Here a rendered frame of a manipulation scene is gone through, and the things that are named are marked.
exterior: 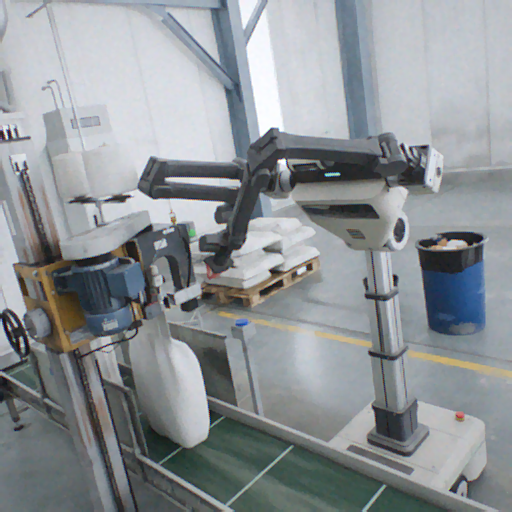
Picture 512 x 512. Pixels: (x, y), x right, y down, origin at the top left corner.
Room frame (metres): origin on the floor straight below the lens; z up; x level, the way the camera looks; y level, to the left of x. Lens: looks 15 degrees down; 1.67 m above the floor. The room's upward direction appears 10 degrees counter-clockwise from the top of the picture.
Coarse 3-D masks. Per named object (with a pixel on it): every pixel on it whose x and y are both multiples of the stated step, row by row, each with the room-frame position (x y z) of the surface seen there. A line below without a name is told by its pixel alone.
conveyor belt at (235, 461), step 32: (32, 384) 2.82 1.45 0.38; (128, 384) 2.59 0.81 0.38; (160, 448) 1.93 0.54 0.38; (192, 448) 1.88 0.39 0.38; (224, 448) 1.84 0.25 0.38; (256, 448) 1.80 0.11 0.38; (288, 448) 1.77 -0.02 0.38; (192, 480) 1.68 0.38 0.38; (224, 480) 1.65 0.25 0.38; (256, 480) 1.61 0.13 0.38; (288, 480) 1.58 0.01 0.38; (320, 480) 1.55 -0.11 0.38; (352, 480) 1.53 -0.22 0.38
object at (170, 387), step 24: (144, 336) 2.07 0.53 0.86; (168, 336) 1.96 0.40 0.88; (144, 360) 1.99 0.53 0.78; (168, 360) 1.90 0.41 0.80; (192, 360) 1.92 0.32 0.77; (144, 384) 2.03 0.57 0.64; (168, 384) 1.89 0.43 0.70; (192, 384) 1.90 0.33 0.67; (144, 408) 2.08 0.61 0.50; (168, 408) 1.91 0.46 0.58; (192, 408) 1.88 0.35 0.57; (168, 432) 1.94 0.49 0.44; (192, 432) 1.87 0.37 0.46
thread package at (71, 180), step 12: (60, 156) 1.85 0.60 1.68; (72, 156) 1.85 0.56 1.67; (60, 168) 1.84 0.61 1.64; (72, 168) 1.84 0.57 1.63; (60, 180) 1.85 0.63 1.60; (72, 180) 1.84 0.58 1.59; (84, 180) 1.85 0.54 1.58; (60, 192) 1.85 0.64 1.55; (72, 192) 1.83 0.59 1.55; (84, 192) 1.84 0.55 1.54
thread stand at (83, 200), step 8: (48, 0) 1.78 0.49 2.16; (40, 8) 1.84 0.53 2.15; (48, 8) 1.80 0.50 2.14; (32, 16) 1.90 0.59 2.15; (48, 16) 1.80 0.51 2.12; (56, 40) 1.80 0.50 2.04; (56, 48) 1.80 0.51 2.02; (64, 72) 1.80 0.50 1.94; (72, 104) 1.80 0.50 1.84; (80, 128) 1.80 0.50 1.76; (80, 136) 1.80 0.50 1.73; (104, 144) 1.71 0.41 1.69; (72, 200) 1.89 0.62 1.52; (80, 200) 1.86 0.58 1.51; (88, 200) 1.86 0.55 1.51; (96, 200) 1.80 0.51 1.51; (104, 200) 1.70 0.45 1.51; (112, 200) 1.67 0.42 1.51; (120, 200) 1.68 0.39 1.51; (104, 224) 1.78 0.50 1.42
